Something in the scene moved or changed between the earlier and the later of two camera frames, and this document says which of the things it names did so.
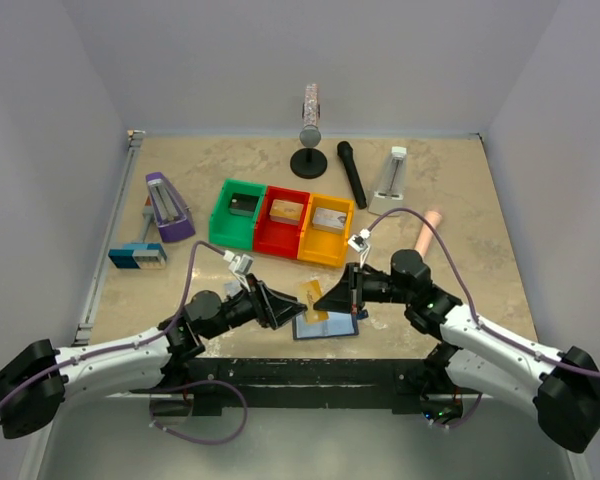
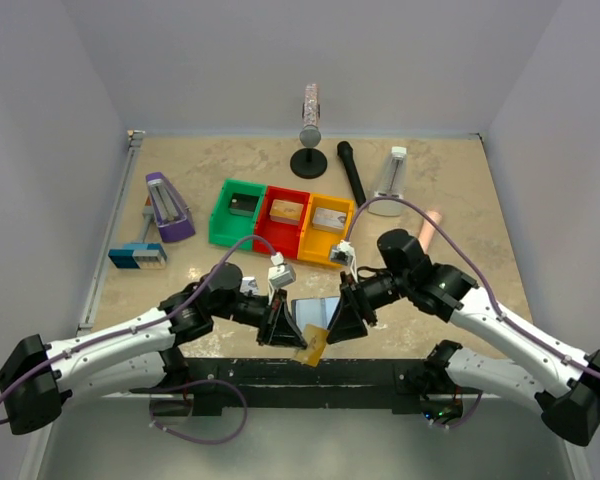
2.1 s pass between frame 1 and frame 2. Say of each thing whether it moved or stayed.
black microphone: stayed
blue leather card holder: moved
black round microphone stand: stayed
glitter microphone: stayed
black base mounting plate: stayed
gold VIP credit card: moved
